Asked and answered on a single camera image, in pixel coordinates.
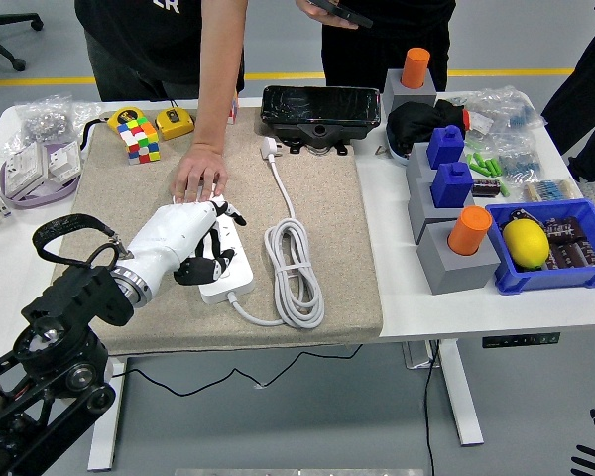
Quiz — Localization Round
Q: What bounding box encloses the grey under-table box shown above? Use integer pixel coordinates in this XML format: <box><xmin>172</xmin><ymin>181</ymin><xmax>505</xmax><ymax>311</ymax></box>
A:
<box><xmin>401</xmin><ymin>340</ymin><xmax>440</xmax><ymax>371</ymax></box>

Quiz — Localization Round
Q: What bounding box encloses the blue block with knob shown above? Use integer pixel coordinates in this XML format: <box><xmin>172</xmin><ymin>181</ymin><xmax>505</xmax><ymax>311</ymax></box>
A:
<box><xmin>429</xmin><ymin>162</ymin><xmax>475</xmax><ymax>209</ymax></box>
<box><xmin>425</xmin><ymin>124</ymin><xmax>466</xmax><ymax>171</ymax></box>

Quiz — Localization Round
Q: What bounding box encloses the white socket box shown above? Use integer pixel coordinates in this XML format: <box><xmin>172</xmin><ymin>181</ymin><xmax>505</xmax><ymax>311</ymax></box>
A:
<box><xmin>3</xmin><ymin>141</ymin><xmax>49</xmax><ymax>197</ymax></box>
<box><xmin>47</xmin><ymin>141</ymin><xmax>84</xmax><ymax>180</ymax></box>

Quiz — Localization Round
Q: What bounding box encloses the dark printed capacitor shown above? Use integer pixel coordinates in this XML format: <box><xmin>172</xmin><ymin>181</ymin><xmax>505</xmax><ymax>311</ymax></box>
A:
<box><xmin>470</xmin><ymin>178</ymin><xmax>502</xmax><ymax>198</ymax></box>

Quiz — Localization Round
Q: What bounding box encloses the black smartphone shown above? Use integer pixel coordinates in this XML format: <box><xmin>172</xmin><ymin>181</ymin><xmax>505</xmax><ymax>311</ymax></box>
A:
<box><xmin>309</xmin><ymin>0</ymin><xmax>374</xmax><ymax>30</ymax></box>

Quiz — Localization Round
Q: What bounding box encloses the grey-brown mat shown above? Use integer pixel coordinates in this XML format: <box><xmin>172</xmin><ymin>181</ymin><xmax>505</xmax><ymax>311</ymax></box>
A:
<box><xmin>52</xmin><ymin>106</ymin><xmax>384</xmax><ymax>356</ymax></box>

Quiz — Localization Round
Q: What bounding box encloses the white power strip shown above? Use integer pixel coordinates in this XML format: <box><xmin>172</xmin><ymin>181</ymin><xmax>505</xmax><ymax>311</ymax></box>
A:
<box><xmin>171</xmin><ymin>193</ymin><xmax>256</xmax><ymax>306</ymax></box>

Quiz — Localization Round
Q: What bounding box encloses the person's hand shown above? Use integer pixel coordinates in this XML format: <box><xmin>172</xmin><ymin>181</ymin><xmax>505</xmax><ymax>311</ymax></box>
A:
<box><xmin>296</xmin><ymin>0</ymin><xmax>361</xmax><ymax>30</ymax></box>

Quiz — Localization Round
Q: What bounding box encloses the purple tray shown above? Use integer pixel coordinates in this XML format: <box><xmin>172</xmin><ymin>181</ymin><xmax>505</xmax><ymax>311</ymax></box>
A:
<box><xmin>0</xmin><ymin>141</ymin><xmax>83</xmax><ymax>209</ymax></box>

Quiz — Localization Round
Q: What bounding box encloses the black cloth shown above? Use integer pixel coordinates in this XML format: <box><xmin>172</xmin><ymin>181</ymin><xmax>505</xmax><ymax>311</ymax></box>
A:
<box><xmin>386</xmin><ymin>98</ymin><xmax>470</xmax><ymax>155</ymax></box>

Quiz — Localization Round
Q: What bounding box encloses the black table control panel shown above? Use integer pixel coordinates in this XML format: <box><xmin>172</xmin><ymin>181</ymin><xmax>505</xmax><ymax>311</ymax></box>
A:
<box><xmin>481</xmin><ymin>330</ymin><xmax>561</xmax><ymax>350</ymax></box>

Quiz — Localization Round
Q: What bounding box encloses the large clear bag of resistors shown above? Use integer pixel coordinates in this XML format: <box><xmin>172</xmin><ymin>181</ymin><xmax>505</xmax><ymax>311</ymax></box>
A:
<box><xmin>463</xmin><ymin>86</ymin><xmax>546</xmax><ymax>138</ymax></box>

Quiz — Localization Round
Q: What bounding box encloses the black film-wrapped device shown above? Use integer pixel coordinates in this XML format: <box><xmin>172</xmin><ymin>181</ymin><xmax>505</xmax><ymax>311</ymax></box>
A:
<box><xmin>260</xmin><ymin>84</ymin><xmax>382</xmax><ymax>156</ymax></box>

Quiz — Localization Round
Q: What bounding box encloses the clear bag of tan resistors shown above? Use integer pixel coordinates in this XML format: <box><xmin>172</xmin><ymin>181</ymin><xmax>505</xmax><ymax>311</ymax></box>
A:
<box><xmin>523</xmin><ymin>177</ymin><xmax>584</xmax><ymax>203</ymax></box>

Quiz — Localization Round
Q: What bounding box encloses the clear bag of blue resistors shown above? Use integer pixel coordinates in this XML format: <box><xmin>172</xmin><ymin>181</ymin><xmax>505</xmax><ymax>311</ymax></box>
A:
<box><xmin>495</xmin><ymin>133</ymin><xmax>544</xmax><ymax>179</ymax></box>

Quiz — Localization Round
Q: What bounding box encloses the black office chair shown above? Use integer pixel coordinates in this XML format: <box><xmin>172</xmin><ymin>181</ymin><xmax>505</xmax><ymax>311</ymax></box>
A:
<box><xmin>0</xmin><ymin>0</ymin><xmax>45</xmax><ymax>72</ymax></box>

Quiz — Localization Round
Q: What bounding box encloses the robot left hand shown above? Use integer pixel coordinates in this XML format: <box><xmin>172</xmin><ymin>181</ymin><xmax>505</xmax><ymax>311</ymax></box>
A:
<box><xmin>120</xmin><ymin>199</ymin><xmax>248</xmax><ymax>301</ymax></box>

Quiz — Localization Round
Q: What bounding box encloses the white table leg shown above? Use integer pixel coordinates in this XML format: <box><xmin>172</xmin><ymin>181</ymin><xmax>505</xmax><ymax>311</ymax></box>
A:
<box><xmin>435</xmin><ymin>339</ymin><xmax>485</xmax><ymax>447</ymax></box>
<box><xmin>86</xmin><ymin>359</ymin><xmax>128</xmax><ymax>472</ymax></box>

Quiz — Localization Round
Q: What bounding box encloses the yellow lemon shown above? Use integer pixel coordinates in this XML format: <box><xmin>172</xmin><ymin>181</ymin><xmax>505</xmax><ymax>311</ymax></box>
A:
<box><xmin>503</xmin><ymin>219</ymin><xmax>550</xmax><ymax>272</ymax></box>

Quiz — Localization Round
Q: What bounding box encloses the clear bag of metal nuts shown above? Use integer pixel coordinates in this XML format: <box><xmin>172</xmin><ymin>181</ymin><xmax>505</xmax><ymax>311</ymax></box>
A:
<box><xmin>2</xmin><ymin>91</ymin><xmax>104</xmax><ymax>155</ymax></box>

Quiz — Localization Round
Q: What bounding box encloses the grey square block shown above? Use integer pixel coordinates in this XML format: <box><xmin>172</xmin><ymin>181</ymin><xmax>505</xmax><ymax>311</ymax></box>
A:
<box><xmin>416</xmin><ymin>220</ymin><xmax>502</xmax><ymax>297</ymax></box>
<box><xmin>407</xmin><ymin>176</ymin><xmax>477</xmax><ymax>245</ymax></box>
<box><xmin>382</xmin><ymin>68</ymin><xmax>438</xmax><ymax>114</ymax></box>
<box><xmin>405</xmin><ymin>142</ymin><xmax>470</xmax><ymax>182</ymax></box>

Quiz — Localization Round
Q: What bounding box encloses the dark brown capacitor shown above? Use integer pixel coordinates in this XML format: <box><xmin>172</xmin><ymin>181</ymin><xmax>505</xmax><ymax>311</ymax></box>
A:
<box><xmin>544</xmin><ymin>216</ymin><xmax>587</xmax><ymax>243</ymax></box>
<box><xmin>548</xmin><ymin>240</ymin><xmax>595</xmax><ymax>272</ymax></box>

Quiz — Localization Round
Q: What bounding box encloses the square yellow tape measure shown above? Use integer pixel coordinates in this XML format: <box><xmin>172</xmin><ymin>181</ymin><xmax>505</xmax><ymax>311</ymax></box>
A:
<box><xmin>155</xmin><ymin>97</ymin><xmax>196</xmax><ymax>142</ymax></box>

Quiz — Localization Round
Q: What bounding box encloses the white blue round dish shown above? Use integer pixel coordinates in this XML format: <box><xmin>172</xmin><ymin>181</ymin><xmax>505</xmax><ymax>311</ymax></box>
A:
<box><xmin>385</xmin><ymin>123</ymin><xmax>414</xmax><ymax>168</ymax></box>

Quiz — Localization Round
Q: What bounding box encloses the thin black plug cord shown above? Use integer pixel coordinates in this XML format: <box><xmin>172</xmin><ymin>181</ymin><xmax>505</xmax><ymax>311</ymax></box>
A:
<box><xmin>111</xmin><ymin>344</ymin><xmax>364</xmax><ymax>398</ymax></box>

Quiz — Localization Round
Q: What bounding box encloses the round yellow tape measure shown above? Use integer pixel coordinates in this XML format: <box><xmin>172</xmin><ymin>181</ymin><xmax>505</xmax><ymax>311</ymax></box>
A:
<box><xmin>80</xmin><ymin>105</ymin><xmax>148</xmax><ymax>151</ymax></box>

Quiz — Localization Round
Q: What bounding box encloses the red white labelled item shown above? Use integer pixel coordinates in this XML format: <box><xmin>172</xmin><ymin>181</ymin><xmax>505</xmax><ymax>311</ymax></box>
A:
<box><xmin>461</xmin><ymin>108</ymin><xmax>495</xmax><ymax>135</ymax></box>

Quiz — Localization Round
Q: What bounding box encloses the blue plastic bin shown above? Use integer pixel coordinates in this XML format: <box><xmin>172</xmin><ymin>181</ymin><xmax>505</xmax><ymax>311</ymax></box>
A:
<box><xmin>485</xmin><ymin>197</ymin><xmax>595</xmax><ymax>297</ymax></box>

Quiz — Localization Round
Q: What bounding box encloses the person's left hand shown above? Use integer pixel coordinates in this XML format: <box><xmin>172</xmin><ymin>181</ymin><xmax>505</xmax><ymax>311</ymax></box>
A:
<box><xmin>171</xmin><ymin>143</ymin><xmax>229</xmax><ymax>204</ymax></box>

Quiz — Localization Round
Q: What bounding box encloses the black hanging cable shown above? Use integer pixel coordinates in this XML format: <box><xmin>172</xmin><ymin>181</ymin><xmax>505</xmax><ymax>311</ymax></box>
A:
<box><xmin>422</xmin><ymin>340</ymin><xmax>440</xmax><ymax>476</ymax></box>

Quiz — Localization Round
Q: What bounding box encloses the orange cylinder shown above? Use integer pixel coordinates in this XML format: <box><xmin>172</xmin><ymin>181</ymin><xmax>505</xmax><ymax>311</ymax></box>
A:
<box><xmin>401</xmin><ymin>47</ymin><xmax>431</xmax><ymax>90</ymax></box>
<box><xmin>447</xmin><ymin>205</ymin><xmax>494</xmax><ymax>257</ymax></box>

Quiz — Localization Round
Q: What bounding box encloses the white cord with plug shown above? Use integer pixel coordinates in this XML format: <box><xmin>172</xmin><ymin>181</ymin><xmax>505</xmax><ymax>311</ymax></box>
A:
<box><xmin>226</xmin><ymin>136</ymin><xmax>326</xmax><ymax>329</ymax></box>

